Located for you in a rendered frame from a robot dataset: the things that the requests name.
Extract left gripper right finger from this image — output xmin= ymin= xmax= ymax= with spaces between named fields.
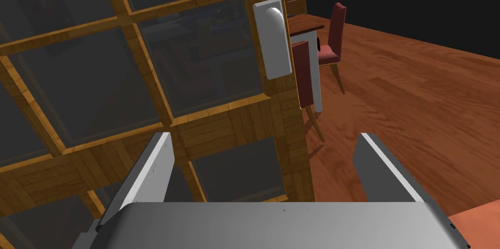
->
xmin=353 ymin=132 xmax=425 ymax=203

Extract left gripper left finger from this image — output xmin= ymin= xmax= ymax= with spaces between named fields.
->
xmin=96 ymin=131 xmax=175 ymax=227

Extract wooden glass-paned door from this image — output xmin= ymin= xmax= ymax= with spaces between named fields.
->
xmin=0 ymin=0 xmax=316 ymax=249

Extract red chair with wooden legs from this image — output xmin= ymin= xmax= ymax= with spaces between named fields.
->
xmin=291 ymin=40 xmax=326 ymax=143
xmin=317 ymin=2 xmax=347 ymax=95

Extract wooden table with white legs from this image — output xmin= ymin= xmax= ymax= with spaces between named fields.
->
xmin=287 ymin=14 xmax=325 ymax=113

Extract white door handle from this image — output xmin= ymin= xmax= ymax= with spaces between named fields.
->
xmin=252 ymin=0 xmax=293 ymax=81

